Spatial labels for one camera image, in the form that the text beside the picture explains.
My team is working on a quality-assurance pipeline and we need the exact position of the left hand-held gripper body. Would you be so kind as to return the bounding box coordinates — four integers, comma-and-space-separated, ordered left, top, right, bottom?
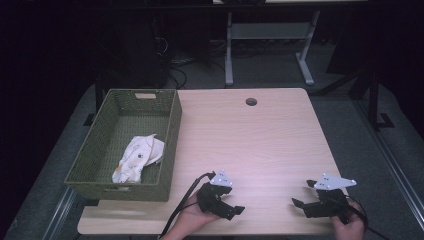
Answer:
196, 169, 235, 221

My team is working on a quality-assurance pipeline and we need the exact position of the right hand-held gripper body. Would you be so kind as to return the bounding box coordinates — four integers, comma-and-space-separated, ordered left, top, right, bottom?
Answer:
303, 172, 357, 221

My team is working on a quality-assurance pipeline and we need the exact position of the white cloth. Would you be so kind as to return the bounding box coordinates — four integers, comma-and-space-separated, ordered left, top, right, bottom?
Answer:
111, 133, 166, 185

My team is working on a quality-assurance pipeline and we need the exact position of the green woven basket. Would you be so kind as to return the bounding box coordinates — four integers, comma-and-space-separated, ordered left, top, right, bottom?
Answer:
64, 88, 183, 203

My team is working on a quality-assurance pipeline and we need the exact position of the person's left hand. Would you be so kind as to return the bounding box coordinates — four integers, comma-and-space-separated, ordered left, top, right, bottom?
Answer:
172, 193, 222, 239

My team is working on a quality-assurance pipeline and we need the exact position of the person's right hand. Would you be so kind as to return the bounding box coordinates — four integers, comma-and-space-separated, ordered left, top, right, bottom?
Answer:
331, 196, 367, 240

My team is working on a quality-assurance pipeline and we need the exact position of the black metal stand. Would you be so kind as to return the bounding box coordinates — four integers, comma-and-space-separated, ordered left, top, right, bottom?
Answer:
346, 66, 396, 131

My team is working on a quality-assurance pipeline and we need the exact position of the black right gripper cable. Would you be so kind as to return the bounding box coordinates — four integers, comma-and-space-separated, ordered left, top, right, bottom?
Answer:
346, 195, 392, 240

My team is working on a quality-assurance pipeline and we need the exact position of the metal floor rail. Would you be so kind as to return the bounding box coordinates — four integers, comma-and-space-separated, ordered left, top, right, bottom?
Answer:
42, 186, 78, 240
352, 99, 424, 232

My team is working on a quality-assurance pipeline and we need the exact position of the black floor cable tangle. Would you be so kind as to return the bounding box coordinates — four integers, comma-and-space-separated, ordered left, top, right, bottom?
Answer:
154, 34, 228, 90

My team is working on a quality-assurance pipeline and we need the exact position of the grey metal table frame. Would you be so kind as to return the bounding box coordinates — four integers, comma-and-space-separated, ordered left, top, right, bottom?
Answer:
224, 9, 322, 87

